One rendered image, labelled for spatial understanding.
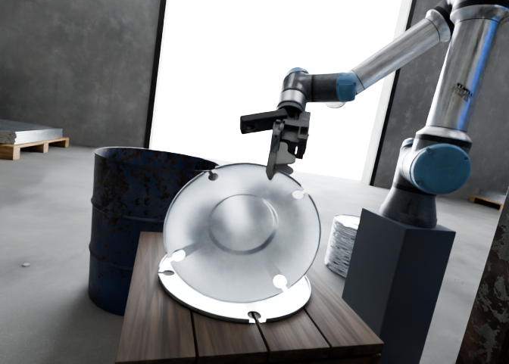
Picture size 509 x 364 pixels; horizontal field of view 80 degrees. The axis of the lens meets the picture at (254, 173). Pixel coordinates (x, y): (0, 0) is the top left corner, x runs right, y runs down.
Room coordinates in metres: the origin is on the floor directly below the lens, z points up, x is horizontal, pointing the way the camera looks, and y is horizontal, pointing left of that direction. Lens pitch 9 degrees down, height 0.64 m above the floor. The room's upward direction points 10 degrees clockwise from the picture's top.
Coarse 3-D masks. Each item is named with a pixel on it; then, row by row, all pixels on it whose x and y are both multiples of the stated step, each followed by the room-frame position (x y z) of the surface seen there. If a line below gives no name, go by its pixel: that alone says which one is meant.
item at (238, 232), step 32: (192, 192) 0.59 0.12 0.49; (224, 192) 0.59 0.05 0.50; (256, 192) 0.59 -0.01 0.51; (288, 192) 0.59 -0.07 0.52; (192, 224) 0.54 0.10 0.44; (224, 224) 0.53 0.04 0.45; (256, 224) 0.53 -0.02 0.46; (288, 224) 0.54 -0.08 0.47; (320, 224) 0.54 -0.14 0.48; (192, 256) 0.49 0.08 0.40; (224, 256) 0.49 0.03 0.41; (256, 256) 0.49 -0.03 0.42; (288, 256) 0.50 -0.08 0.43; (192, 288) 0.45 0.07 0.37; (224, 288) 0.45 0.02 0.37; (256, 288) 0.45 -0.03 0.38; (288, 288) 0.45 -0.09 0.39
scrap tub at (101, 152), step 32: (96, 160) 0.89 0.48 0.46; (128, 160) 1.15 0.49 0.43; (160, 160) 1.23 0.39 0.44; (192, 160) 1.23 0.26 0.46; (96, 192) 0.89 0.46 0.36; (128, 192) 0.83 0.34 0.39; (160, 192) 0.84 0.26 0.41; (96, 224) 0.88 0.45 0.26; (128, 224) 0.83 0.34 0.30; (160, 224) 0.85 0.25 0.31; (96, 256) 0.87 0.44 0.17; (128, 256) 0.84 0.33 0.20; (96, 288) 0.87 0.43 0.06; (128, 288) 0.84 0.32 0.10
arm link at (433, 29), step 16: (448, 0) 0.82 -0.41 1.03; (432, 16) 0.85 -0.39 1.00; (448, 16) 0.82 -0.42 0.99; (416, 32) 0.85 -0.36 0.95; (432, 32) 0.84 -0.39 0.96; (448, 32) 0.83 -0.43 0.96; (384, 48) 0.88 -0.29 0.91; (400, 48) 0.86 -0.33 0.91; (416, 48) 0.85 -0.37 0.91; (368, 64) 0.88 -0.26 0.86; (384, 64) 0.87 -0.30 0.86; (400, 64) 0.87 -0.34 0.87; (368, 80) 0.88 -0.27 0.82
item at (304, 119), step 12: (276, 108) 0.76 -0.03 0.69; (288, 108) 0.74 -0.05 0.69; (300, 108) 0.74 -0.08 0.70; (276, 120) 0.69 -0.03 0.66; (288, 120) 0.70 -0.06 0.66; (300, 120) 0.72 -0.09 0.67; (288, 132) 0.69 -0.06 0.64; (300, 132) 0.69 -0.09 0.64; (288, 144) 0.68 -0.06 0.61; (300, 144) 0.67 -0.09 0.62; (300, 156) 0.70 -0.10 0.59
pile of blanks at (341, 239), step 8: (336, 224) 1.47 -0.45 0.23; (336, 232) 1.45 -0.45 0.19; (344, 232) 1.41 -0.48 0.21; (352, 232) 1.39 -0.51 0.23; (336, 240) 1.44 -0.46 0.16; (344, 240) 1.41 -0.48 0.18; (352, 240) 1.40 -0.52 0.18; (328, 248) 1.51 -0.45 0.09; (336, 248) 1.43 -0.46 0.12; (344, 248) 1.41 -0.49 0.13; (352, 248) 1.38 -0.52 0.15; (328, 256) 1.48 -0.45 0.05; (336, 256) 1.42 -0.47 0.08; (344, 256) 1.40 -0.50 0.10; (328, 264) 1.48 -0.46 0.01; (336, 264) 1.43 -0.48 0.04; (344, 264) 1.39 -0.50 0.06; (336, 272) 1.41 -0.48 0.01; (344, 272) 1.38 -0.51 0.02
